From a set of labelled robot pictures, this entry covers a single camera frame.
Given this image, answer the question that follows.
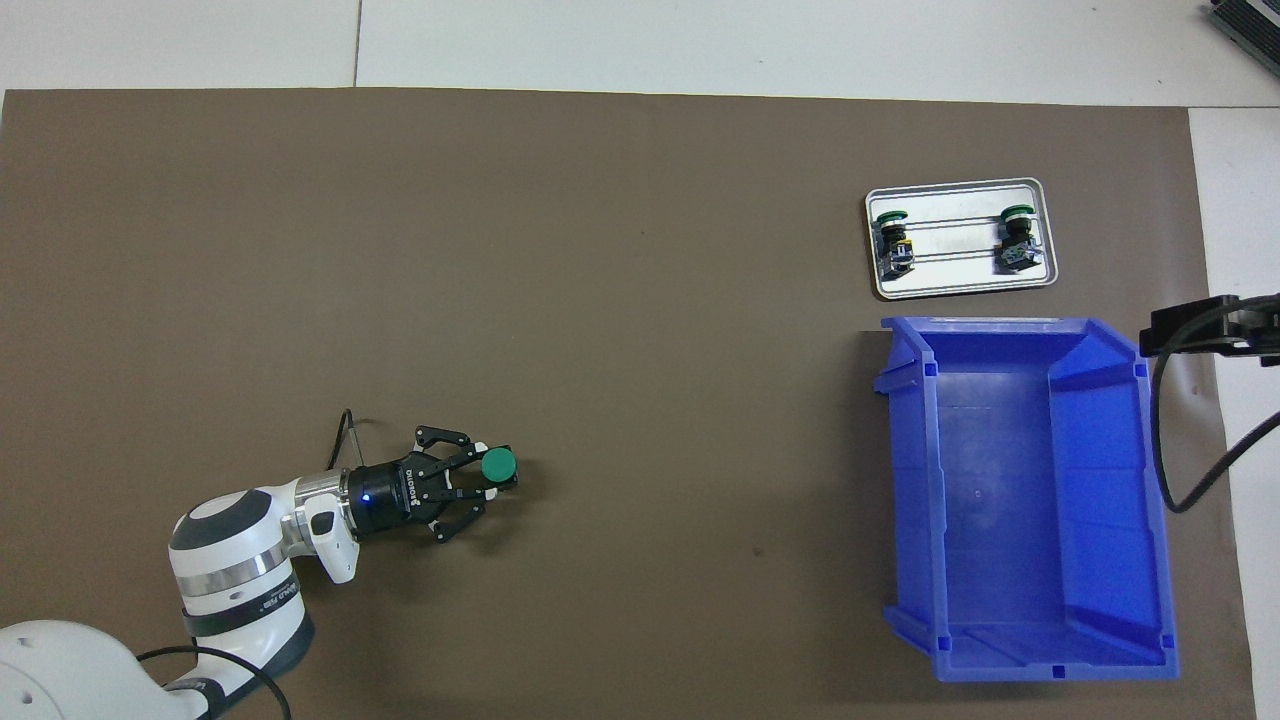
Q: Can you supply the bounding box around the blue plastic storage bin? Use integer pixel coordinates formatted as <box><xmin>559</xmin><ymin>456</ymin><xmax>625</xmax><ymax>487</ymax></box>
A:
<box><xmin>873</xmin><ymin>316</ymin><xmax>1181</xmax><ymax>683</ymax></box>

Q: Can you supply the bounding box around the brown table mat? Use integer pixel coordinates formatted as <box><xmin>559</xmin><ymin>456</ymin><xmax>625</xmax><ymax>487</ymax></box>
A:
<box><xmin>0</xmin><ymin>88</ymin><xmax>1257</xmax><ymax>720</ymax></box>

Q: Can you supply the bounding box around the green push button switch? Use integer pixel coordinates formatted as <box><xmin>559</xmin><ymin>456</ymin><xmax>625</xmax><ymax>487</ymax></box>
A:
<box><xmin>478</xmin><ymin>445</ymin><xmax>523</xmax><ymax>496</ymax></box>
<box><xmin>872</xmin><ymin>210</ymin><xmax>916</xmax><ymax>279</ymax></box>
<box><xmin>993</xmin><ymin>204</ymin><xmax>1041</xmax><ymax>274</ymax></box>

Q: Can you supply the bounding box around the grey finned device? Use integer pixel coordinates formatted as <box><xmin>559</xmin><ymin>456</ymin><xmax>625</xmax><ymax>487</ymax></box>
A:
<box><xmin>1205</xmin><ymin>0</ymin><xmax>1280</xmax><ymax>66</ymax></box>

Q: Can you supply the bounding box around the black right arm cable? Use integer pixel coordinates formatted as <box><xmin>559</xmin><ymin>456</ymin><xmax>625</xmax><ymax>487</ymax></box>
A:
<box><xmin>1150</xmin><ymin>296</ymin><xmax>1280</xmax><ymax>514</ymax></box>

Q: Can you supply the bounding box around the silver metal tray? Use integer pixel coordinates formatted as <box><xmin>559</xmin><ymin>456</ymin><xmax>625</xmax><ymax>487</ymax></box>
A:
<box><xmin>864</xmin><ymin>177</ymin><xmax>1059</xmax><ymax>301</ymax></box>

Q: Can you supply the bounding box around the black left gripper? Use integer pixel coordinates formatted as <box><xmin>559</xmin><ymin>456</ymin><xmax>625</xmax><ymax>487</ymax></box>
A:
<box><xmin>345</xmin><ymin>425</ymin><xmax>499</xmax><ymax>546</ymax></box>

